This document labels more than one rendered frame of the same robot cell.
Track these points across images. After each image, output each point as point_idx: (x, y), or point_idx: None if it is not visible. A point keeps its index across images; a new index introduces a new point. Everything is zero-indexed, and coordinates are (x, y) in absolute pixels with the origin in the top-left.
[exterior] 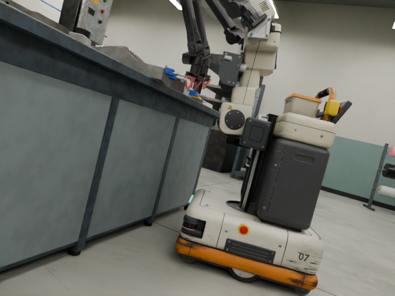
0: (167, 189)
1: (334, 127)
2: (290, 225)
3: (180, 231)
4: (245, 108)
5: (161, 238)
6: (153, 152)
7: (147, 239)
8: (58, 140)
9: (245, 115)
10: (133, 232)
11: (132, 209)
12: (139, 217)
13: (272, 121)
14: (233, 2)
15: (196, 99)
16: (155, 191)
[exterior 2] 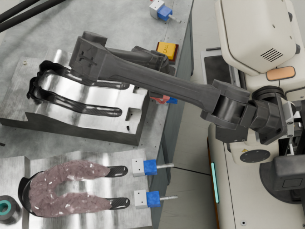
0: (171, 142)
1: None
2: None
3: (205, 170)
4: (268, 146)
5: (193, 211)
6: (152, 186)
7: (181, 227)
8: None
9: (269, 150)
10: (160, 221)
11: (155, 227)
12: (161, 210)
13: None
14: (221, 126)
15: (171, 62)
16: (164, 175)
